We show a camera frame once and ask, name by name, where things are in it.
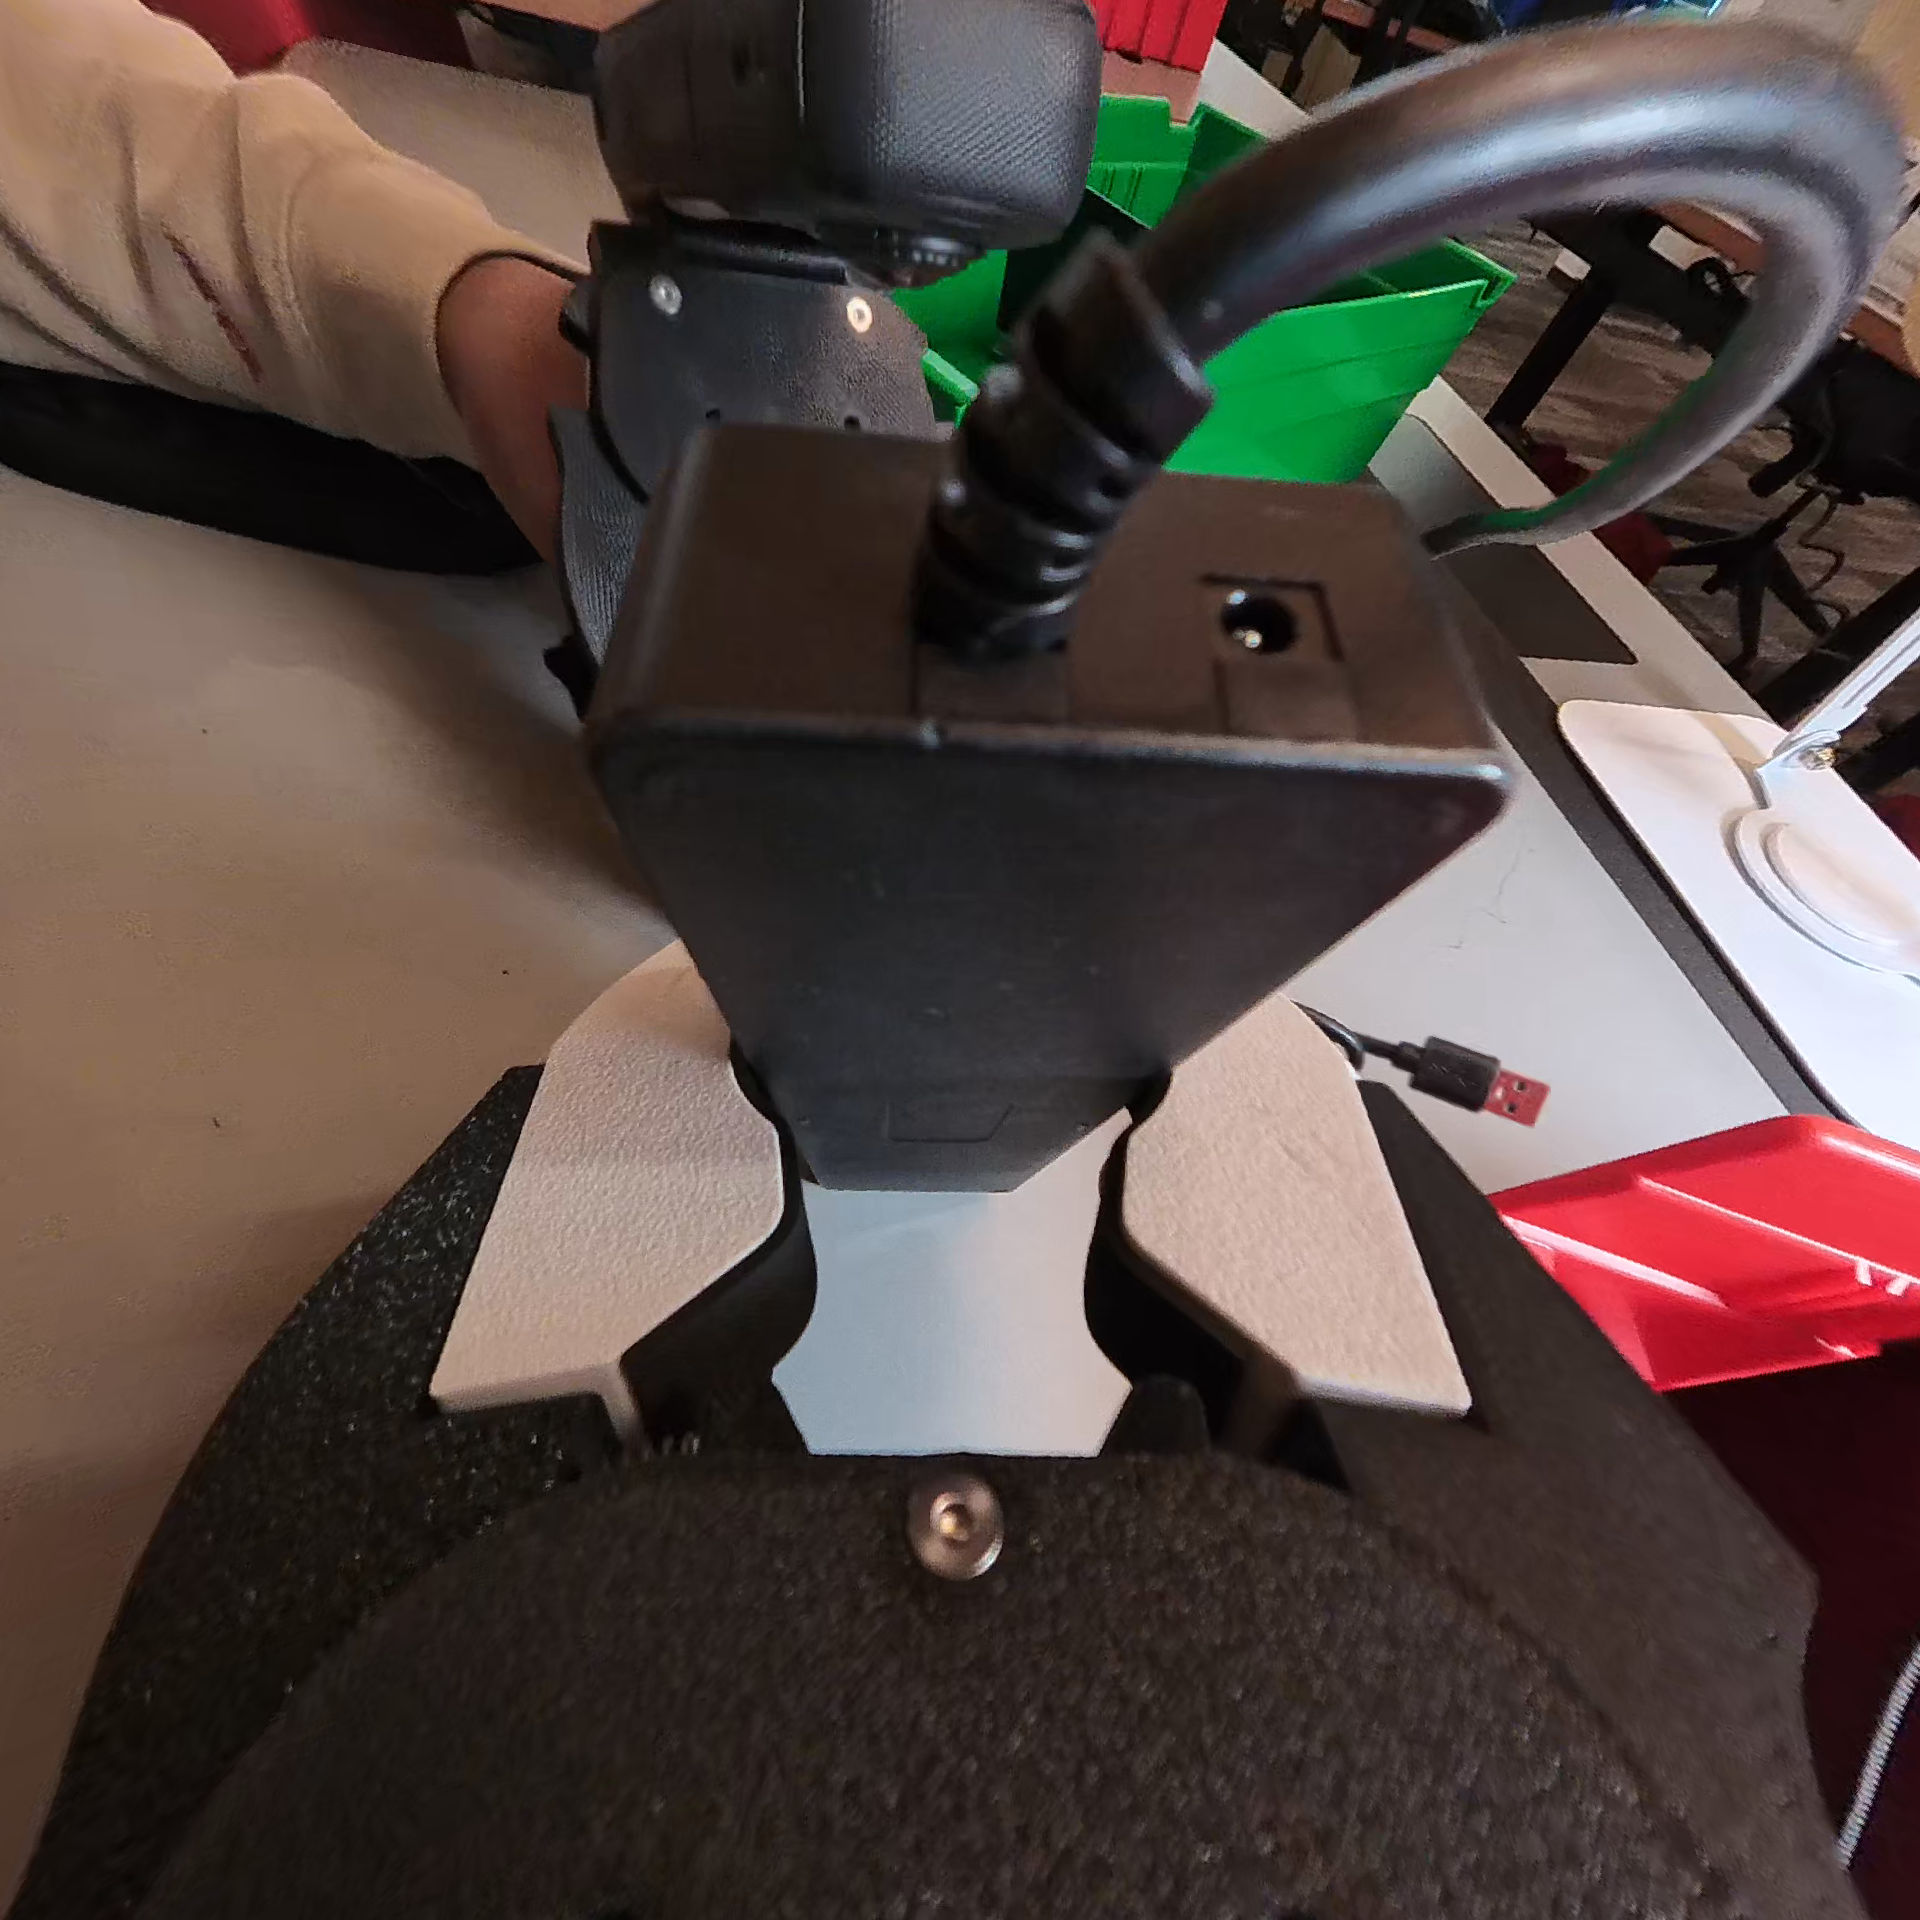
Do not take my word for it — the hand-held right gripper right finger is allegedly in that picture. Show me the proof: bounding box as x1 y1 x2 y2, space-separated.
1084 990 1477 1442

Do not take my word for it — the person's left hand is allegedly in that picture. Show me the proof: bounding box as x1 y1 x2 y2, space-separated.
434 251 594 557

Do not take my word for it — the white braided cable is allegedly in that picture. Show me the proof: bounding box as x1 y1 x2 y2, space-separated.
1835 1632 1920 1865

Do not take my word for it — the white desk lamp stand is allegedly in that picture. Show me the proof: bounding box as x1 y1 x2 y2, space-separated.
1557 605 1920 1120

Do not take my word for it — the black band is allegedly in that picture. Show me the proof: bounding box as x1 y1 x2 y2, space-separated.
0 360 547 579

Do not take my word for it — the person's left forearm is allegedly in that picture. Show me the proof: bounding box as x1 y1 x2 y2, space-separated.
0 0 590 469

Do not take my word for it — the large green plastic bin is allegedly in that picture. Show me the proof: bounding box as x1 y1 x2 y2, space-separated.
892 223 1518 485

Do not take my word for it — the thin black usb cable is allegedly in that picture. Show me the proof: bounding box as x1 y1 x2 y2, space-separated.
1296 1002 1554 1130

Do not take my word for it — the large red plastic bin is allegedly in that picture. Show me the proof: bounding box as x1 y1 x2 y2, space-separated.
1492 1114 1920 1920

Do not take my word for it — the thick black hub cable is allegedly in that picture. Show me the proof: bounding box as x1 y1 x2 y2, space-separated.
914 22 1908 661

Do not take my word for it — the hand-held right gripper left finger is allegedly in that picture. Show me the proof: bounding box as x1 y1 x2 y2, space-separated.
430 951 822 1442

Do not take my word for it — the small green plastic bin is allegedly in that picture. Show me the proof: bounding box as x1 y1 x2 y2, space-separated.
1082 89 1273 229

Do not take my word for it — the stack of red bins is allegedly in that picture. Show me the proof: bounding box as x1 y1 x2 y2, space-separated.
1087 0 1255 78

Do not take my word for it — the black table leg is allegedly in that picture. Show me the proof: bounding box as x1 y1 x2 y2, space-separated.
1484 210 1761 439

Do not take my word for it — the black swivel chair base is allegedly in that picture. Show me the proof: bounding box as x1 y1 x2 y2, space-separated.
1663 344 1920 683

